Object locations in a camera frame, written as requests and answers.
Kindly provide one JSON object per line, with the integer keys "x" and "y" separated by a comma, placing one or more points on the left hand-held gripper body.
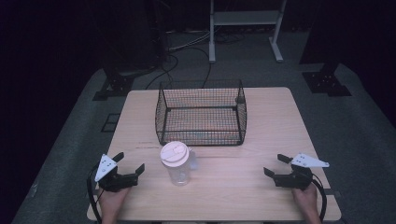
{"x": 112, "y": 179}

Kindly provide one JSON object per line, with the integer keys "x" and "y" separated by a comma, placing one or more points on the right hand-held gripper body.
{"x": 297, "y": 174}

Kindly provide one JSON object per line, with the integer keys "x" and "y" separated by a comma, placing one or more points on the person's right hand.
{"x": 305, "y": 199}

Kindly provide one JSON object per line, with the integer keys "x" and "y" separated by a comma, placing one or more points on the person's left hand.
{"x": 112, "y": 201}

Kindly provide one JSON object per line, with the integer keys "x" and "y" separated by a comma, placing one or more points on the white metal table frame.
{"x": 246, "y": 18}

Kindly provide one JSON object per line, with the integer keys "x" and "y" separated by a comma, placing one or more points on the black stand base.
{"x": 325, "y": 82}
{"x": 113, "y": 87}

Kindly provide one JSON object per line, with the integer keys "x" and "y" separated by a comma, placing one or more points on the clear plastic cup with lid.
{"x": 176, "y": 161}

